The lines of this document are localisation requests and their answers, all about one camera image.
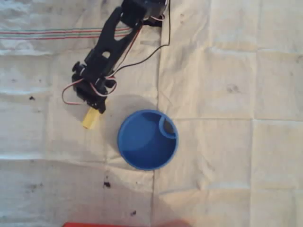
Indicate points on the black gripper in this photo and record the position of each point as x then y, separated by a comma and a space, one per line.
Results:
97, 105

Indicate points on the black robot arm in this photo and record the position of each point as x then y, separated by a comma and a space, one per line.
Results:
110, 45

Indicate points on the small yellow block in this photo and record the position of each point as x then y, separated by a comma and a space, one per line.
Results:
91, 119

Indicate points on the blue plastic bowl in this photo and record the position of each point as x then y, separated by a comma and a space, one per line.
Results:
142, 146

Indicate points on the red flat object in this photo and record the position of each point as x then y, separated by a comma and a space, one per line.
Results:
94, 224

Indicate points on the plain white cloth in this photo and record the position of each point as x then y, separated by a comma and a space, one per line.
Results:
236, 118

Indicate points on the white cloth with coloured stripes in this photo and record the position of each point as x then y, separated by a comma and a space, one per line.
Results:
47, 142

